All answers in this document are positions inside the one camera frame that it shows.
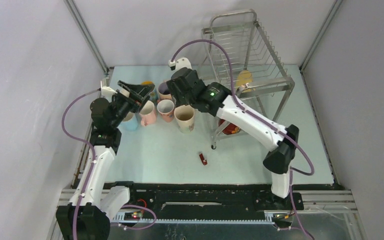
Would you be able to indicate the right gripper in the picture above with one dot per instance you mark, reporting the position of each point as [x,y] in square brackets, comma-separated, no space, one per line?
[176,94]

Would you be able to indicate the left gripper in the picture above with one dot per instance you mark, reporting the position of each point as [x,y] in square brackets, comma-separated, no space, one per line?
[137,94]

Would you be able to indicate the blue patterned mug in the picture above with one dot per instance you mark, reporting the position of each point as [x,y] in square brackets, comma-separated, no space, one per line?
[153,95]

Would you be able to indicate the pink mug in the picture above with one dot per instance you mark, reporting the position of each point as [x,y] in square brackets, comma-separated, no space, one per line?
[148,114]

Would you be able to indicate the pale pink cup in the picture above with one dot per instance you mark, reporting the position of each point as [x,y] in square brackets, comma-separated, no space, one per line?
[163,92]

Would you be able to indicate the light blue mug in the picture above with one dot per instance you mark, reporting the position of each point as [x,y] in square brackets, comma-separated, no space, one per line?
[130,122]

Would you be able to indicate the beige cup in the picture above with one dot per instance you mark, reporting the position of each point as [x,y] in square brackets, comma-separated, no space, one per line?
[185,118]

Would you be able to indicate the salmon pink cup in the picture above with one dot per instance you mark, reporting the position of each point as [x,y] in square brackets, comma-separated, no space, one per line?
[166,109]

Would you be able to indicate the orange yellow cup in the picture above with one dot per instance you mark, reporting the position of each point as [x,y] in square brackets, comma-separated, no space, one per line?
[243,78]

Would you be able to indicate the dark red mug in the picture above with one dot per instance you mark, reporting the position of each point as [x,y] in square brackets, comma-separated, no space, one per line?
[231,129]

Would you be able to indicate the metal dish rack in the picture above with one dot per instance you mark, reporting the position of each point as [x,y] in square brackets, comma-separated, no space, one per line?
[248,46]

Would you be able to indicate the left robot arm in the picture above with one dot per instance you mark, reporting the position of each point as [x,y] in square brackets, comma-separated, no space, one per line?
[88,216]

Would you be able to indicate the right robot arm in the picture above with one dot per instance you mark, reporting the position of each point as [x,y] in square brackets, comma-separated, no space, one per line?
[217,100]

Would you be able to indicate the small red broken piece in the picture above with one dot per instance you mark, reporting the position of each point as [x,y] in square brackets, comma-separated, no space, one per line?
[203,159]

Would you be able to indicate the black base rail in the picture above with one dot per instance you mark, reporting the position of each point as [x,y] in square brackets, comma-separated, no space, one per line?
[211,202]

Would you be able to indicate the aluminium frame post left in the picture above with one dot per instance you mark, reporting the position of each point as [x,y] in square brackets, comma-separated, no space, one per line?
[86,33]

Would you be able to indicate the aluminium frame post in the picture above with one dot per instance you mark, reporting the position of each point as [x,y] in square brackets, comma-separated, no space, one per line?
[86,33]
[333,11]

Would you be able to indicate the aluminium frame post right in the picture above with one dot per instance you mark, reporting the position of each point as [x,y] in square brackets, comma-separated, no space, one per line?
[333,11]

